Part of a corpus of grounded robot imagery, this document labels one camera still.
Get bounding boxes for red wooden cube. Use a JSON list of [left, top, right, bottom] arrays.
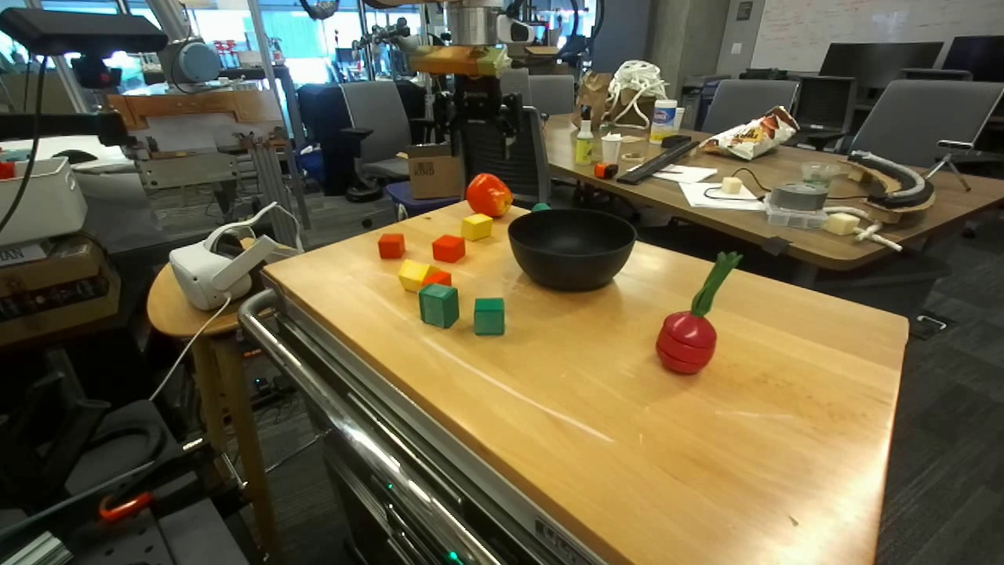
[[430, 232, 468, 266]]

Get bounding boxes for wrist camera with beige mount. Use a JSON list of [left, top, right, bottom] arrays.
[[410, 44, 517, 78]]

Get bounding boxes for orange clamp handle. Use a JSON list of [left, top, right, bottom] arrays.
[[96, 490, 158, 528]]

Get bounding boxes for yellow wooden cube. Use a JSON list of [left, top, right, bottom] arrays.
[[460, 210, 497, 245]]

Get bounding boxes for white VR headset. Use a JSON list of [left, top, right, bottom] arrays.
[[165, 201, 309, 314]]

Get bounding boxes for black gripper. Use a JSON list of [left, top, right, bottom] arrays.
[[448, 72, 527, 181]]

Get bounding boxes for black flat panel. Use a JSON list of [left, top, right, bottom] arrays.
[[0, 7, 170, 57]]

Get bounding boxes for large green wooden block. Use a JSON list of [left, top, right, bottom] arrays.
[[418, 284, 460, 334]]

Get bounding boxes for white printer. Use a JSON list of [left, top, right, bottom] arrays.
[[0, 155, 91, 252]]

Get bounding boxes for red toy radish green leaves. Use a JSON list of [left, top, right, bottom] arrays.
[[652, 247, 744, 380]]

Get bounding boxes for yellow liquid bottle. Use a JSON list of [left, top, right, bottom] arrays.
[[570, 119, 599, 172]]

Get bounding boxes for yellow wooden block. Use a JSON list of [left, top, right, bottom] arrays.
[[394, 259, 433, 297]]

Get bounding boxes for grey metal tool cart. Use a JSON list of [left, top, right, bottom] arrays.
[[234, 286, 615, 565]]

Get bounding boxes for dark office chair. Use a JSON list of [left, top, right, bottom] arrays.
[[517, 100, 554, 210]]

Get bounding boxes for black monitor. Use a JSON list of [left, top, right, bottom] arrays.
[[818, 42, 949, 82], [937, 35, 1004, 84]]

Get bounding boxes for steel cart handle bar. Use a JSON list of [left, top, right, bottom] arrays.
[[234, 290, 505, 565]]

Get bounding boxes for white power adapter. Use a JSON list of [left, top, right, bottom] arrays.
[[821, 207, 904, 256]]

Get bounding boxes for white paper sheet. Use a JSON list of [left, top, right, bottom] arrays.
[[675, 179, 774, 218], [652, 163, 724, 189]]

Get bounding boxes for white headset cable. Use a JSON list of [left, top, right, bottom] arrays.
[[143, 293, 239, 407]]

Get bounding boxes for cardboard box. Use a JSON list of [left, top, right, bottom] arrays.
[[404, 142, 464, 204]]

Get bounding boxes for curved white black device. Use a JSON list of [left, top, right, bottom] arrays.
[[845, 148, 937, 214]]

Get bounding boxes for black metal stand frame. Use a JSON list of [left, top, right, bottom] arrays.
[[0, 342, 249, 565]]

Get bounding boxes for chips bag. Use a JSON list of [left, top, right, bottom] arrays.
[[701, 105, 802, 163]]

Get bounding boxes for round wooden stool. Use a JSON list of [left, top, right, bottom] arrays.
[[143, 261, 285, 565]]

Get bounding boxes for white mesh helmet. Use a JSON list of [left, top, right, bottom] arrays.
[[606, 57, 670, 129]]

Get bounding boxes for long black keyboard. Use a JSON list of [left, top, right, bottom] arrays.
[[612, 133, 705, 189]]

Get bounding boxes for black bowl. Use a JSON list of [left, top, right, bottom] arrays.
[[505, 204, 639, 297]]

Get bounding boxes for brown wooden desk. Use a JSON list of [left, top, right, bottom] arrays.
[[543, 109, 1004, 278]]

